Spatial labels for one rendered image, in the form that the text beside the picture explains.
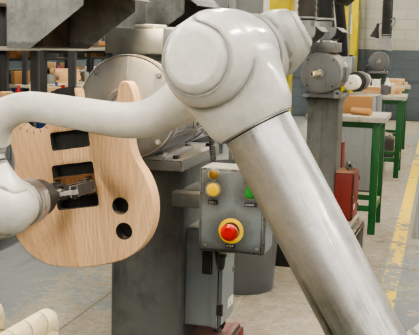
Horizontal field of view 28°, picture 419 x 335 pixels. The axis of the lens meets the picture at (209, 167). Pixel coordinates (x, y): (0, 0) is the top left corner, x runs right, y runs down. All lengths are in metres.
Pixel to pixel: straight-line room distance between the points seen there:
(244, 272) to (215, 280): 2.56
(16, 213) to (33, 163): 0.40
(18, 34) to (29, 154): 0.28
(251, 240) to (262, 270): 2.86
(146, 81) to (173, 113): 0.63
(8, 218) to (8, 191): 0.05
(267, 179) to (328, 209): 0.09
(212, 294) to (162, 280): 0.14
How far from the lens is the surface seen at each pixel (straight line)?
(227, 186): 1.93
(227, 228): 1.92
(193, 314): 2.25
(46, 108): 1.47
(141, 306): 2.25
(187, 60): 1.09
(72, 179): 1.87
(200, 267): 2.21
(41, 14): 1.77
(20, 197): 1.55
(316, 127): 5.39
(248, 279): 4.78
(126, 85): 1.81
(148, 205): 1.81
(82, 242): 1.88
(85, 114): 1.43
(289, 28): 1.27
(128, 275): 2.24
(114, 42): 2.06
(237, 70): 1.08
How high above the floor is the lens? 1.40
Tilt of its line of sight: 8 degrees down
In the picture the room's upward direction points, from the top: 1 degrees clockwise
